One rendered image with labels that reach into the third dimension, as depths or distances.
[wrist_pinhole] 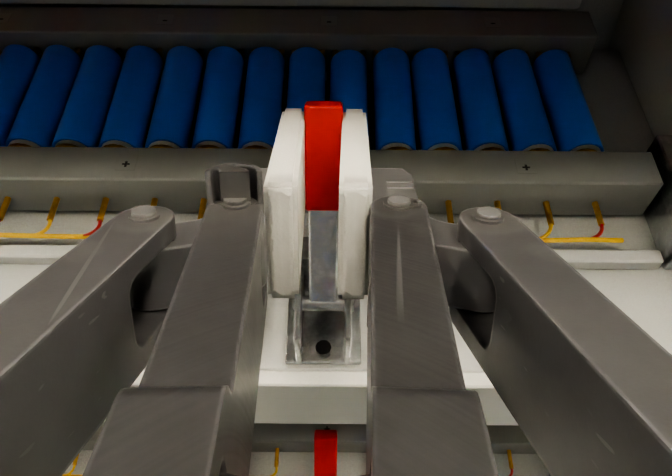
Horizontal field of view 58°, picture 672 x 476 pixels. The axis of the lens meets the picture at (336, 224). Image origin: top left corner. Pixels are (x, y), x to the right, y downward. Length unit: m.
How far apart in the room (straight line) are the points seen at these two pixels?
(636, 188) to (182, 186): 0.18
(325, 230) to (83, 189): 0.11
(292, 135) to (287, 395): 0.11
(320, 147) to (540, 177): 0.10
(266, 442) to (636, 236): 0.24
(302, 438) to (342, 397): 0.15
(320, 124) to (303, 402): 0.11
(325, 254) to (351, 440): 0.20
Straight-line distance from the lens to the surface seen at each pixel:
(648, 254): 0.28
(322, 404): 0.25
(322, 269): 0.21
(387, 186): 0.16
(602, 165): 0.27
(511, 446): 0.41
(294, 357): 0.23
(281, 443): 0.39
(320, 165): 0.19
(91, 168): 0.27
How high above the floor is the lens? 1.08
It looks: 39 degrees down
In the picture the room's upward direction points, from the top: 1 degrees clockwise
